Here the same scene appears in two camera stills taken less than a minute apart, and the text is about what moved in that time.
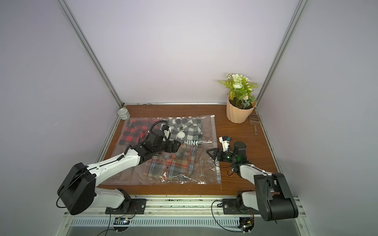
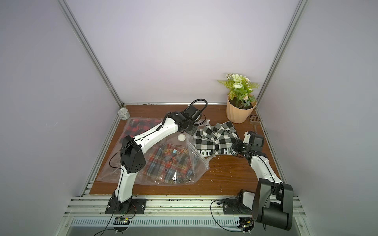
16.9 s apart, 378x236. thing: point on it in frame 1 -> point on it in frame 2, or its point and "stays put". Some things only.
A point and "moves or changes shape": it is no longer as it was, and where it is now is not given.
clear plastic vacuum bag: [192, 164] moves or changes shape
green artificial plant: [240, 89] stays put
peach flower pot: [237, 115] stays put
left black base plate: [131, 206] stays put
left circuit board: [121, 224] stays put
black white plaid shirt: [186, 129] moves or changes shape
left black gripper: [175, 148] -> [195, 126]
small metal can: [124, 113] stays put
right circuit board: [247, 223] stays put
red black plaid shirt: [135, 130] stays put
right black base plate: [234, 206] stays put
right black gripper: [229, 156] -> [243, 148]
